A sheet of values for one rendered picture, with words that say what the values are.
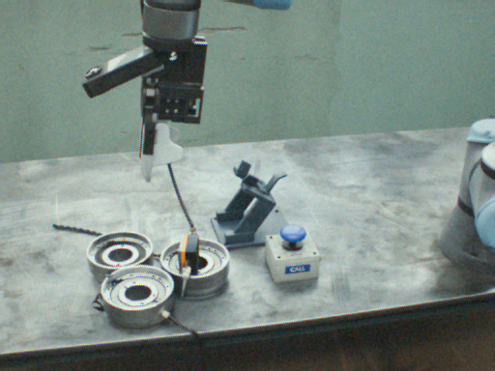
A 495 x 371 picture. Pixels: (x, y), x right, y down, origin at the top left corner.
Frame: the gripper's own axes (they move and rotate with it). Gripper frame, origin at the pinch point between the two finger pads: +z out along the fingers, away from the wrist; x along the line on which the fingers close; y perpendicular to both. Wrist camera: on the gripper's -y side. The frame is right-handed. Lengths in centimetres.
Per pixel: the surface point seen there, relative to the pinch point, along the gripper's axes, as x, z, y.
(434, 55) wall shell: 158, 23, 128
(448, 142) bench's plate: 36, 9, 70
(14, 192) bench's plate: 28.3, 21.5, -22.7
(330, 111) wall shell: 157, 51, 87
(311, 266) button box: -8.1, 11.9, 26.0
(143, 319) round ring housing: -15.9, 15.7, 0.2
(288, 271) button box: -8.2, 12.9, 22.5
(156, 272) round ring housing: -6.7, 14.4, 2.5
